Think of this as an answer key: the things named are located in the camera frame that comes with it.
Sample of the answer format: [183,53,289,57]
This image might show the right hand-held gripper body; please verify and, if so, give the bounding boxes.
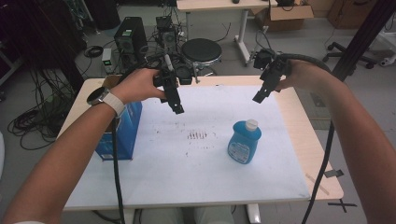
[252,49,291,82]

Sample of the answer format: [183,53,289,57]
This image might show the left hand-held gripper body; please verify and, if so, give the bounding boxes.
[152,54,194,90]

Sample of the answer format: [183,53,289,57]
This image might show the blue cardboard box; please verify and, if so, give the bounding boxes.
[94,74,144,161]

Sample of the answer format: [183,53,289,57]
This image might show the blue bottle with white cap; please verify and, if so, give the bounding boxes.
[227,119,262,165]

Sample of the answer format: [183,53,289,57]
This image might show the person's right hand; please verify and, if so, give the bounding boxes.
[275,59,332,94]

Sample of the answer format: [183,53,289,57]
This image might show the person's left hand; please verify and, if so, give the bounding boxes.
[115,67,166,105]

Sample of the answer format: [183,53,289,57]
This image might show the black round stool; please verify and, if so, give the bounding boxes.
[181,37,223,76]

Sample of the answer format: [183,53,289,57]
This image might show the small black computer case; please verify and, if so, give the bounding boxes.
[154,16,179,50]

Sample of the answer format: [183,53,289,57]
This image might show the open cardboard box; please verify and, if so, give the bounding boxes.
[254,3,315,32]

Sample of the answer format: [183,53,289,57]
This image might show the white band wristwatch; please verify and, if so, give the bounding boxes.
[86,86,126,119]

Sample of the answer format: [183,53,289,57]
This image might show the black computer tower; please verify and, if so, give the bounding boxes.
[113,16,149,64]

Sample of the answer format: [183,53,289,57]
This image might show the small grey power unit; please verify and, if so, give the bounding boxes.
[101,48,114,75]

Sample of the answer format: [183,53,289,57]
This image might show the white table mat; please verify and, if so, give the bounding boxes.
[64,84,311,210]

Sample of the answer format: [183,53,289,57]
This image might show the black office chair base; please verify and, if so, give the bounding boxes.
[321,41,378,70]

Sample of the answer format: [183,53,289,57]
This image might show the white desk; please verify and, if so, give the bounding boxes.
[176,0,278,65]

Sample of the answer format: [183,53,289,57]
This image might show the brown cardboard box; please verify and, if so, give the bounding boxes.
[326,0,379,31]

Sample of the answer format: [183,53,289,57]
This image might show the black metal stand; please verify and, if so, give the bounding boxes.
[331,0,396,82]

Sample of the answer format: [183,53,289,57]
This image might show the grey tape piece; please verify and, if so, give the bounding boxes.
[323,169,346,179]

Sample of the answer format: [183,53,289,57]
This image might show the black tape cross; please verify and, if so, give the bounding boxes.
[327,199,358,214]

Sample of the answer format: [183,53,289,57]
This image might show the dark cabinet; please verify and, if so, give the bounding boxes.
[0,0,87,94]

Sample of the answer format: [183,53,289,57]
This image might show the coiled black cable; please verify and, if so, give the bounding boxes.
[83,45,105,59]

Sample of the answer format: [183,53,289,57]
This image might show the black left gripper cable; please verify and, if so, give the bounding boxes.
[111,116,126,224]

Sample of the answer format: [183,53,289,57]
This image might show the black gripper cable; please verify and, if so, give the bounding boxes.
[111,116,126,224]
[276,53,336,224]

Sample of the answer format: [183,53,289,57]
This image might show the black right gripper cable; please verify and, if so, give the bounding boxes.
[276,53,336,224]

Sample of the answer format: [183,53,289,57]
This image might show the bundle of black floor cables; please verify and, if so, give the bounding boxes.
[7,66,80,151]

